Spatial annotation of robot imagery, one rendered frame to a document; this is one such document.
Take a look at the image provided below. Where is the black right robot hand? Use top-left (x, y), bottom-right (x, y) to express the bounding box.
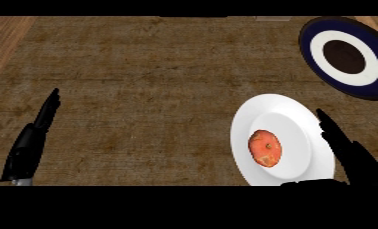
top-left (279, 108), bottom-right (378, 187)

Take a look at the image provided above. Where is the dark blue and white plate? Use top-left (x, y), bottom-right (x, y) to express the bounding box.
top-left (298, 16), bottom-right (378, 101)

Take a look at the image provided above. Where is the brown woven placemat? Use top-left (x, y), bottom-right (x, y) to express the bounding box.
top-left (0, 16), bottom-right (378, 187)

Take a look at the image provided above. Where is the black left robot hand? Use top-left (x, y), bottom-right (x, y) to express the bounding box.
top-left (0, 87), bottom-right (62, 182)

